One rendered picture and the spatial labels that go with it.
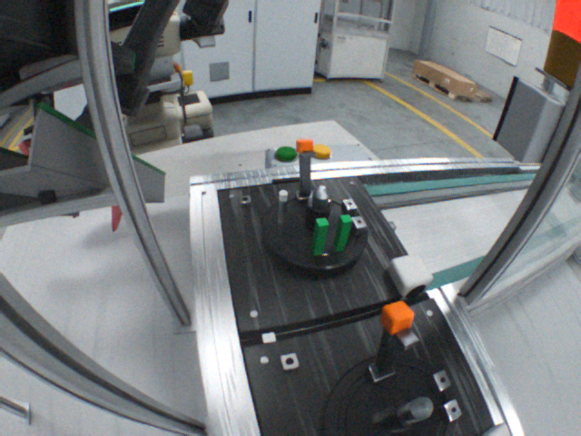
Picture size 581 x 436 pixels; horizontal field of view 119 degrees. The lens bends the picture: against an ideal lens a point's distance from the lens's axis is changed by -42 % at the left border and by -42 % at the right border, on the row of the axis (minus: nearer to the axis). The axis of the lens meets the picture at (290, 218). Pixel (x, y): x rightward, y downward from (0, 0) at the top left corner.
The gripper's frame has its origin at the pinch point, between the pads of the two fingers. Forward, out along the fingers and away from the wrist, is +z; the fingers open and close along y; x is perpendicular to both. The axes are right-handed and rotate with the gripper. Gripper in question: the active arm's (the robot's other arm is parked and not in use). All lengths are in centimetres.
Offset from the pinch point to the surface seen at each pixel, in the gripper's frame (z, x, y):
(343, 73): -151, 392, 129
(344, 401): -4, -32, 39
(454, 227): -18, -4, 66
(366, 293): -9.3, -20.0, 42.9
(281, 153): -20.1, 7.3, 31.8
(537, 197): -27, -29, 54
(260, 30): -133, 272, -4
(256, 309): -5.1, -20.9, 30.8
